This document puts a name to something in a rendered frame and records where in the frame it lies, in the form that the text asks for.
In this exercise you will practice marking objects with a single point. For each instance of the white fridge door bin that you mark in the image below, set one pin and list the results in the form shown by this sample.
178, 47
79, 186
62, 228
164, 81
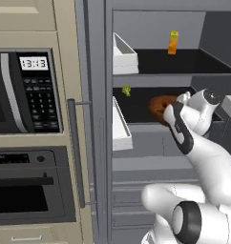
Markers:
123, 60
120, 133

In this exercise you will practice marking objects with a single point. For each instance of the green broccoli floret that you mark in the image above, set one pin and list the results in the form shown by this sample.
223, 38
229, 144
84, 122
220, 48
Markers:
126, 90

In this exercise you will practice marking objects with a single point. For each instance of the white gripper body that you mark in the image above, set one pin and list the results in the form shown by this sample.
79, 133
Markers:
183, 97

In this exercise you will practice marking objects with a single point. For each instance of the beige cupboard door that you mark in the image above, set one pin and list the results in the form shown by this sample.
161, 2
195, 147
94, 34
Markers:
22, 14

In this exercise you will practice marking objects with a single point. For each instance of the grey fridge drawer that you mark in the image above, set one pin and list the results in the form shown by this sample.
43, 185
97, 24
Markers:
136, 165

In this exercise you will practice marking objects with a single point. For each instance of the black built-in oven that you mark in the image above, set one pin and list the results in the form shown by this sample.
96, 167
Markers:
25, 203

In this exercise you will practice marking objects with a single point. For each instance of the grey fridge door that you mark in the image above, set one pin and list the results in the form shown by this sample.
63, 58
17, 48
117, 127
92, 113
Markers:
95, 63

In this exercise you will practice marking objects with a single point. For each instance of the black microwave oven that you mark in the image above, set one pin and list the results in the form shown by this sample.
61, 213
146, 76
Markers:
41, 95

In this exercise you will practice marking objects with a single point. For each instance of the beige drawer front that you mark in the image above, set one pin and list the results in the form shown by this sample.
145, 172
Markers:
57, 235

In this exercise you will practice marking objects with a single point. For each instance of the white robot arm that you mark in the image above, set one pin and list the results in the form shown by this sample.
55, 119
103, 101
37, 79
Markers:
213, 165

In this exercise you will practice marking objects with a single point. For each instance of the black fridge shelf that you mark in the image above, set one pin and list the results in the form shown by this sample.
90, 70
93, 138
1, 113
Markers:
138, 105
184, 62

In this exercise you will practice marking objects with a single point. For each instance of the grey fridge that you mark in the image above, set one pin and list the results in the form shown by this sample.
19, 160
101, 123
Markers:
152, 25

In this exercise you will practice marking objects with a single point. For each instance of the orange juice carton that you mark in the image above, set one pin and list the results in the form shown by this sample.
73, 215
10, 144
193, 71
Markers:
173, 44

